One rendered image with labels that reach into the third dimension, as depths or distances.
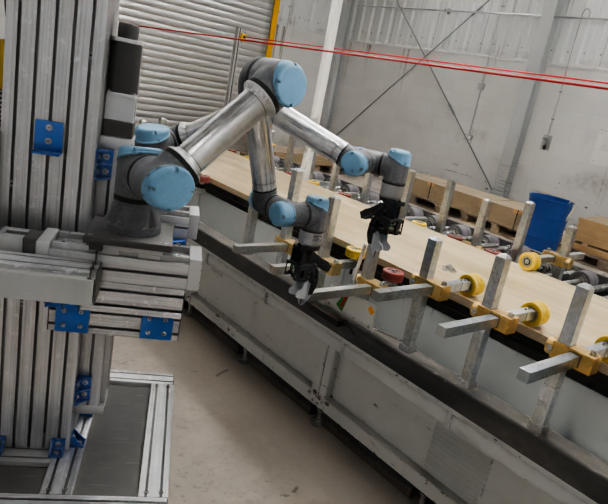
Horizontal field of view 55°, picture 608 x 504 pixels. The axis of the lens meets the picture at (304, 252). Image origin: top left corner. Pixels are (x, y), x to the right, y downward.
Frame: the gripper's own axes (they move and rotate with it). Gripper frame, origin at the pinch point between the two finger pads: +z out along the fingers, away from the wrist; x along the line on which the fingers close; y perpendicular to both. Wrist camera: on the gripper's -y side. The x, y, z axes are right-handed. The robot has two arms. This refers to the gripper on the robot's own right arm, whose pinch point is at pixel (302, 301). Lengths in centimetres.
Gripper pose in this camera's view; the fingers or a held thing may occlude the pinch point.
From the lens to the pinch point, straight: 194.4
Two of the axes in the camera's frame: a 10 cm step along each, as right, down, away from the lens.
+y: -7.6, 0.4, -6.5
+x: 6.2, 3.3, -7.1
